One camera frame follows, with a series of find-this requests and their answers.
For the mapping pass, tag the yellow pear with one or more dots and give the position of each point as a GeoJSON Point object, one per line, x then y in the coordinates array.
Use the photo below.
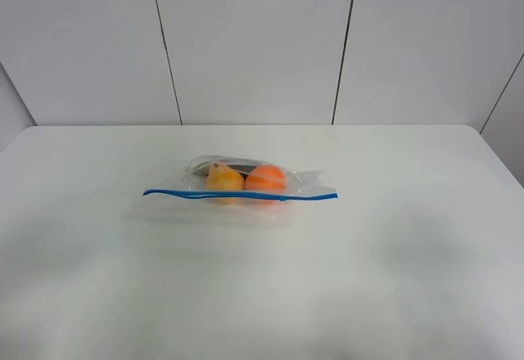
{"type": "Point", "coordinates": [223, 178]}

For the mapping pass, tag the orange fruit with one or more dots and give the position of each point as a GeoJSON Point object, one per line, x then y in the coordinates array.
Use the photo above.
{"type": "Point", "coordinates": [267, 179]}

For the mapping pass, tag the clear blue-zip plastic bag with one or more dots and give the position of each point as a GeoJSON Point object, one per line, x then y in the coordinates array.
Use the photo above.
{"type": "Point", "coordinates": [184, 198]}

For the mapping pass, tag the dark object in bag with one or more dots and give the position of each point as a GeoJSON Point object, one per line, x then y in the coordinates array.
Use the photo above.
{"type": "Point", "coordinates": [204, 169]}

